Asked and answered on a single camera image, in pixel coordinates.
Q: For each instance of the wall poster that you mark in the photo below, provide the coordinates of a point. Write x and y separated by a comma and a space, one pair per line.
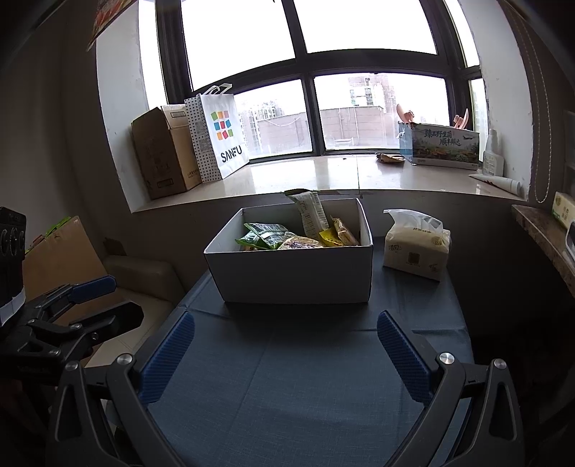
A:
112, 18

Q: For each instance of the brown cardboard box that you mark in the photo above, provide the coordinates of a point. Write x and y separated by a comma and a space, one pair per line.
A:
161, 157

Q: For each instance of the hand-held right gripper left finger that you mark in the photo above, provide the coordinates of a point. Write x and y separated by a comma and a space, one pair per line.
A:
168, 354

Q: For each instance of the stone counter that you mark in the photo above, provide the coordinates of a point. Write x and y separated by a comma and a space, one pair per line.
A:
539, 229

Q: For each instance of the white tube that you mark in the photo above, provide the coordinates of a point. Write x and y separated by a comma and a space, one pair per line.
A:
498, 182

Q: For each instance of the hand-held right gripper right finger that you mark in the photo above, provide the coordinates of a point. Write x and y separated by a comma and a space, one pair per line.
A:
404, 354

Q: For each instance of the green white carton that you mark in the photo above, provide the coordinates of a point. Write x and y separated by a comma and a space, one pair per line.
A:
564, 209

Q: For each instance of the white lotion bottle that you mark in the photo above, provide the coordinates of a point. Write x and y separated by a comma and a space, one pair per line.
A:
493, 157

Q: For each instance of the light blue carton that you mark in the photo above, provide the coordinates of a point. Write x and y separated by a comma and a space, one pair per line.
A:
405, 143

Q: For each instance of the white shopping bag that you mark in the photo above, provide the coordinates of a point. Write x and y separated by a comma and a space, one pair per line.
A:
224, 134

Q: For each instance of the beige tissue pack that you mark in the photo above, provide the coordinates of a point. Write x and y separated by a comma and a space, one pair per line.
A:
413, 256

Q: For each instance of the white plastic container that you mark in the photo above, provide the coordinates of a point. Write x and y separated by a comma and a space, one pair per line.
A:
570, 242

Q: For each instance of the tall white snack packet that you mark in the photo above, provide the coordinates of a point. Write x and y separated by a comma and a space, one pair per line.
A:
310, 215

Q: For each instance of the brown snack packet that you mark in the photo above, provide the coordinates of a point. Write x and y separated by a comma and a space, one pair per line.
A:
348, 233

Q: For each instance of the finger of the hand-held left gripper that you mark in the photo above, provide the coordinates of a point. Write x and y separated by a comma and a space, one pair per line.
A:
94, 287
117, 316

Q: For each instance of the marble windowsill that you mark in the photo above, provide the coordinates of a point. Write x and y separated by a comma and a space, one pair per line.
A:
305, 175

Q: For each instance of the dark window frame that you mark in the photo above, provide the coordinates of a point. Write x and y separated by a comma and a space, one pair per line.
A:
312, 116

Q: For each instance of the polka-dot paper bag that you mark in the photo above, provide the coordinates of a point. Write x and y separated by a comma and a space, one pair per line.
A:
197, 134

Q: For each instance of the flat brown cardboard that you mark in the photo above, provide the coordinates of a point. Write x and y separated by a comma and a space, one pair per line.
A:
58, 265

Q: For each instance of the small brown packet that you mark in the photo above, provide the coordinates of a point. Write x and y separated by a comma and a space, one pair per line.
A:
391, 158

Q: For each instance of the green printed box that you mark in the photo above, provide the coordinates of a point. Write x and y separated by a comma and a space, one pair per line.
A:
56, 226

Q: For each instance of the green snack packet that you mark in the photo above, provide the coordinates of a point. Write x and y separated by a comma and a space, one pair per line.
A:
265, 235

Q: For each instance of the landscape printed box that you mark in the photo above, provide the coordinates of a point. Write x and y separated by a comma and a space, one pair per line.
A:
444, 148

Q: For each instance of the blue tablecloth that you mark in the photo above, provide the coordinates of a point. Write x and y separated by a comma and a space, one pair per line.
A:
287, 372

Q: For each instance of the purple corn snack packet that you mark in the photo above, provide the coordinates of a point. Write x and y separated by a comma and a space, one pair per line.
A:
298, 243

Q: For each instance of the white cardboard box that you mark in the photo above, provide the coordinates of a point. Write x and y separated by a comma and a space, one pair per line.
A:
287, 274

